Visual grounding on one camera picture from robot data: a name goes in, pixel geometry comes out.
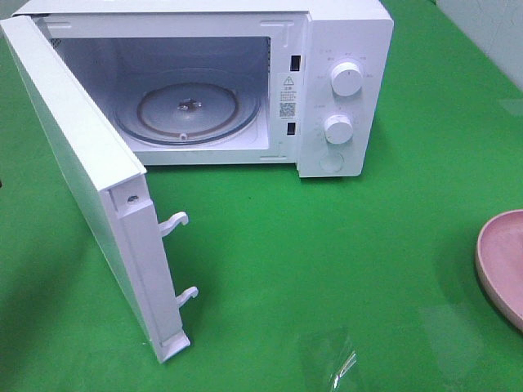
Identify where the glass microwave turntable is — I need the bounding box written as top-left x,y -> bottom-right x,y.
114,68 -> 264,147

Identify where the pink round plate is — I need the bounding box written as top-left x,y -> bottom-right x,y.
475,209 -> 522,330

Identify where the white microwave knob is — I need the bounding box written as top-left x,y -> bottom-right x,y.
324,114 -> 354,145
330,60 -> 363,96

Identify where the white microwave oven body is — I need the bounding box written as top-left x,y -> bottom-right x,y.
7,1 -> 394,177

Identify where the round microwave door button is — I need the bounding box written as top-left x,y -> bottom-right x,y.
320,153 -> 344,173

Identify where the clear tape piece on table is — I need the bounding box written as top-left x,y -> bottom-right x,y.
298,327 -> 366,391

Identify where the white microwave door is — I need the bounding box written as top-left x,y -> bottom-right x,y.
1,16 -> 198,362

